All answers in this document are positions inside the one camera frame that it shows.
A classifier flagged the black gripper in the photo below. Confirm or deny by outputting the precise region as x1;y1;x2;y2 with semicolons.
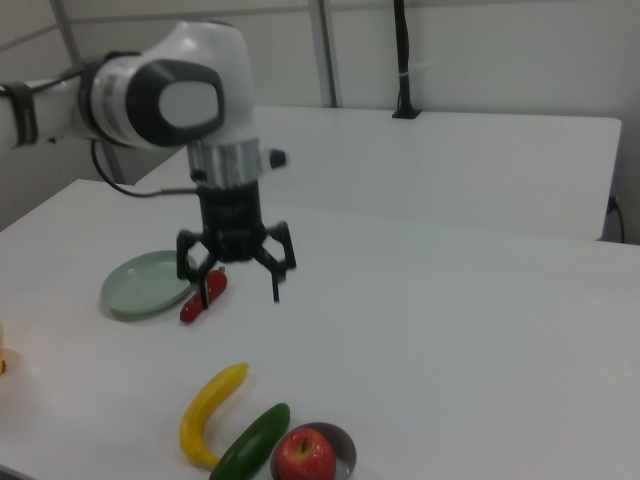
175;180;299;310

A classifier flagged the red apple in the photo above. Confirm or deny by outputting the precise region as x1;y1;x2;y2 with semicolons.
277;427;337;480

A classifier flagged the red chili pepper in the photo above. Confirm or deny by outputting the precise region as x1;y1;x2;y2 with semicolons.
179;268;229;325

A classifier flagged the pale green round plate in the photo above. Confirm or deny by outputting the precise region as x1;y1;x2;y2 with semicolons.
101;251;199;316

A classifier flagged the yellow banana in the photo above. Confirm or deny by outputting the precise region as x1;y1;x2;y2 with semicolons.
179;363;250;470

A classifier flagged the green cucumber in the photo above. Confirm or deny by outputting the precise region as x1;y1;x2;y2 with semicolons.
208;402;291;480

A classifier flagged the grey round bowl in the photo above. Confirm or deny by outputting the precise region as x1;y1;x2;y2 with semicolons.
269;422;359;480

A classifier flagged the white side desk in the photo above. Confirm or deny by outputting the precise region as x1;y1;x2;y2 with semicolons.
133;104;623;242

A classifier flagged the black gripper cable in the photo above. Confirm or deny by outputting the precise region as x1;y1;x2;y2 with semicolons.
89;138;201;199

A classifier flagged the black camera pole with clamp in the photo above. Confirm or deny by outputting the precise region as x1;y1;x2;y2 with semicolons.
391;0;424;120

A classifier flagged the black strap on arm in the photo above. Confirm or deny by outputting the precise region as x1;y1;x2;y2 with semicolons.
1;81;40;149

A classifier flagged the black power cable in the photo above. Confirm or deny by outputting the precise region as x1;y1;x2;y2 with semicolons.
607;194;627;244

